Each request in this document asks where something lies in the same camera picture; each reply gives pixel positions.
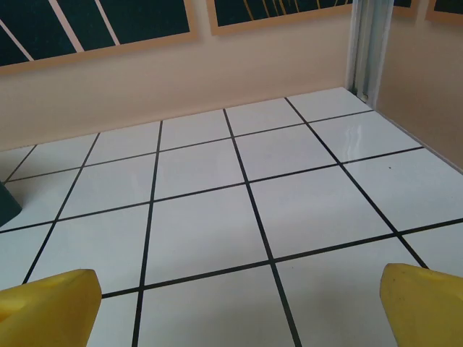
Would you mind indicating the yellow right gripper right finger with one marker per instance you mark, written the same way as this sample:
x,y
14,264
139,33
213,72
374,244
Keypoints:
x,y
427,311

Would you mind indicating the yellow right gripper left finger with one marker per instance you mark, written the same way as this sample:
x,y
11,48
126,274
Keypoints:
x,y
47,311

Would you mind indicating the dark blue storage box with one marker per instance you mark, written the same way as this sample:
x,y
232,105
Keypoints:
x,y
7,202

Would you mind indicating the aluminium frame post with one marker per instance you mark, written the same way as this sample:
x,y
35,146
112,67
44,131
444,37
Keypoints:
x,y
369,43

